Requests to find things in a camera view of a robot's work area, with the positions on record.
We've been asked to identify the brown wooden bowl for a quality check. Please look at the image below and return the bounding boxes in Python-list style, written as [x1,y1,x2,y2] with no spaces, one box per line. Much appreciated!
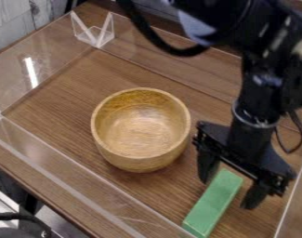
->
[90,87,191,173]

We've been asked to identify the green rectangular block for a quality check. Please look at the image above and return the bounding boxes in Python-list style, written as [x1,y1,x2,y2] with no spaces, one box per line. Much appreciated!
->
[182,169,242,238]

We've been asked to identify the clear acrylic corner bracket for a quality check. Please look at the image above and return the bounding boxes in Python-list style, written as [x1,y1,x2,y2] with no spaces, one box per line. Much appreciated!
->
[70,11,115,48]

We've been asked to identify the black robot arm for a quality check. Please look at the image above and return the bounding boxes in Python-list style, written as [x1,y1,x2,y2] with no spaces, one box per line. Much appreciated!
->
[169,0,302,209]

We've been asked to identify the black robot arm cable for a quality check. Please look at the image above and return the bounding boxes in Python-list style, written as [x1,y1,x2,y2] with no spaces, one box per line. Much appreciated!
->
[115,0,213,59]

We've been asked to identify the clear acrylic enclosure wall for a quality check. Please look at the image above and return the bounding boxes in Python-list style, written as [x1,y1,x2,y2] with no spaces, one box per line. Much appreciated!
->
[0,3,302,238]

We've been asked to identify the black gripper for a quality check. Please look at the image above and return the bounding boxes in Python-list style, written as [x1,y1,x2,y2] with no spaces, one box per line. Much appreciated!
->
[193,121,295,210]

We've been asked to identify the black cable bottom left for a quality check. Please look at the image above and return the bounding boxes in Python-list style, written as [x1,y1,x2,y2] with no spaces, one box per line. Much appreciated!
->
[0,212,52,238]

